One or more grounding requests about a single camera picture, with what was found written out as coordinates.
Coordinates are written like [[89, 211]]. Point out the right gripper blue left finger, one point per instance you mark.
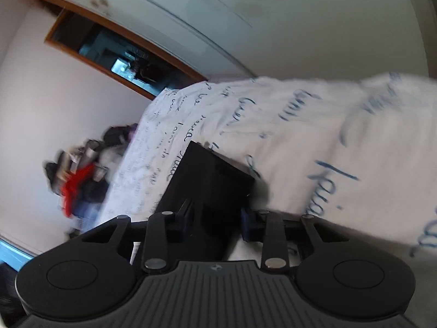
[[165, 242]]

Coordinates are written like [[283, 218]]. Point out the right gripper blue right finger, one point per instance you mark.
[[268, 229]]

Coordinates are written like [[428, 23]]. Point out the black pants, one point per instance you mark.
[[206, 194]]

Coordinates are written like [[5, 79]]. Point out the pile of clothes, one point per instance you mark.
[[81, 176]]

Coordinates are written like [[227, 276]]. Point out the white script-print bed sheet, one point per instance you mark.
[[360, 154]]

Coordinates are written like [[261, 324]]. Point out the window with grey frame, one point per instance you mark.
[[11, 254]]

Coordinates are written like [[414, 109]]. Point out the wooden door frame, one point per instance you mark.
[[115, 51]]

